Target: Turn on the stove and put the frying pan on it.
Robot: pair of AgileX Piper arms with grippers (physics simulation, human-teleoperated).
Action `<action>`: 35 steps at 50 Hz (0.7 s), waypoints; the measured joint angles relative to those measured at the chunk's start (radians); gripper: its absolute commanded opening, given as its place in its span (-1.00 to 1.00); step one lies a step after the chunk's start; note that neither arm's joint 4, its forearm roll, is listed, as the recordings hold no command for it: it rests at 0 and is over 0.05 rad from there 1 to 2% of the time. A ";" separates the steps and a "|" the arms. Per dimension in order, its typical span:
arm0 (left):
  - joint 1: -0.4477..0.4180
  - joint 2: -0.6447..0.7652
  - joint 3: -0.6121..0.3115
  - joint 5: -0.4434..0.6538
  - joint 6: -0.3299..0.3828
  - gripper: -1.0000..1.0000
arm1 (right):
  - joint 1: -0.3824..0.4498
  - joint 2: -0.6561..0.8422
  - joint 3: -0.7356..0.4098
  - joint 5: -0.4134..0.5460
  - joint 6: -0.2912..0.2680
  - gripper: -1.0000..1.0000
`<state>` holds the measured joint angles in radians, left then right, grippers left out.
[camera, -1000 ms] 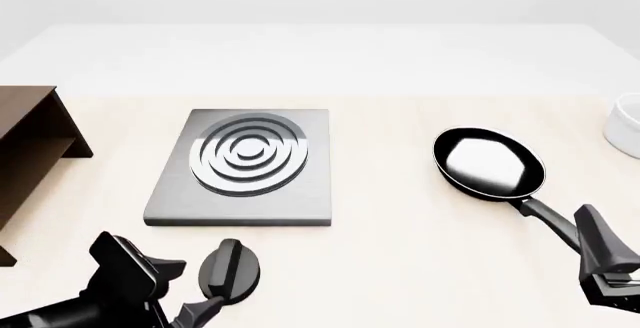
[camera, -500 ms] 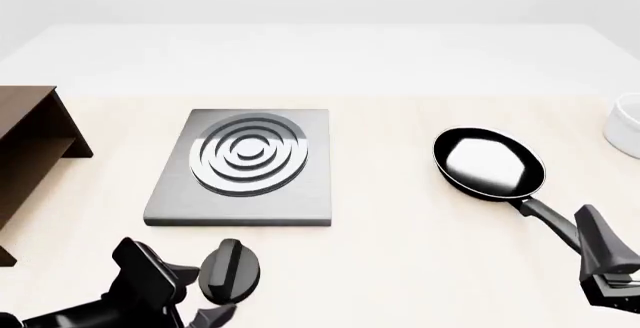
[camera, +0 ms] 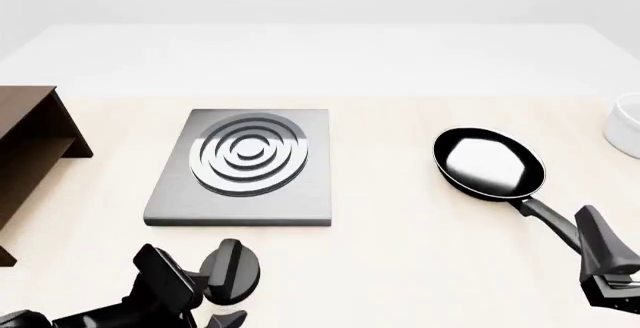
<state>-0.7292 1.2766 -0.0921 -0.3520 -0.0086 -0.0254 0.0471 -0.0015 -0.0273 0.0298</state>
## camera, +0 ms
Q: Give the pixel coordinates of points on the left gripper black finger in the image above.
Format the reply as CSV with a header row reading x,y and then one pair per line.
x,y
227,320

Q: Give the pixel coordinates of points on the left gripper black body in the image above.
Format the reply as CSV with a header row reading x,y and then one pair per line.
x,y
125,313

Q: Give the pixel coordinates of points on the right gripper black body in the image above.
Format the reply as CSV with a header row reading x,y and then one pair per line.
x,y
612,290

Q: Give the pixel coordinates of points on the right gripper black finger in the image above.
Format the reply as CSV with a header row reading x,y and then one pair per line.
x,y
602,245

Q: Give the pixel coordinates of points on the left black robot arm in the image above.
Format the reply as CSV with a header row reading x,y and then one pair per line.
x,y
22,320

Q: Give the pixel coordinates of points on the round black stove knob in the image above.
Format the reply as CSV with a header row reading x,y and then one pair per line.
x,y
235,268

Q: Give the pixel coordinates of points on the flat grey stove plate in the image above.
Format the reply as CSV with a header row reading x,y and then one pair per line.
x,y
170,200

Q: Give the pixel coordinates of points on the black frying pan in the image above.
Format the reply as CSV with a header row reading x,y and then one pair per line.
x,y
480,163

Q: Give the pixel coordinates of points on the white ceramic mug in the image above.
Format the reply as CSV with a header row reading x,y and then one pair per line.
x,y
625,125

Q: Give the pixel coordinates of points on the dark brown wooden cabinet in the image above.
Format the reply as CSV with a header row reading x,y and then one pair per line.
x,y
35,125

